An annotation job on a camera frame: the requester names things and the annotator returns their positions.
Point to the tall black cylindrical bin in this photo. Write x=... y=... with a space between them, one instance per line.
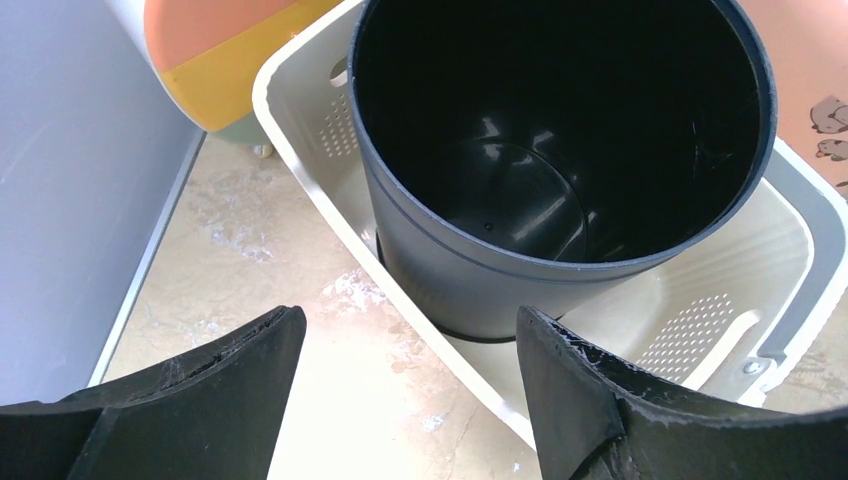
x=540 y=153

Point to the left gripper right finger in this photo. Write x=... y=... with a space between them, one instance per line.
x=595 y=415

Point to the white orange cylindrical container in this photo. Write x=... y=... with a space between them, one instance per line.
x=206 y=54

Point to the aluminium table frame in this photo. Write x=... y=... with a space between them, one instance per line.
x=146 y=260

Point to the large orange plastic bucket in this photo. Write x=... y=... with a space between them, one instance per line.
x=806 y=41

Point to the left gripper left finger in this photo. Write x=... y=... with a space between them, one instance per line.
x=212 y=412

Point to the cream plastic storage basket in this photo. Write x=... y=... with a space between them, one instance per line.
x=730 y=317

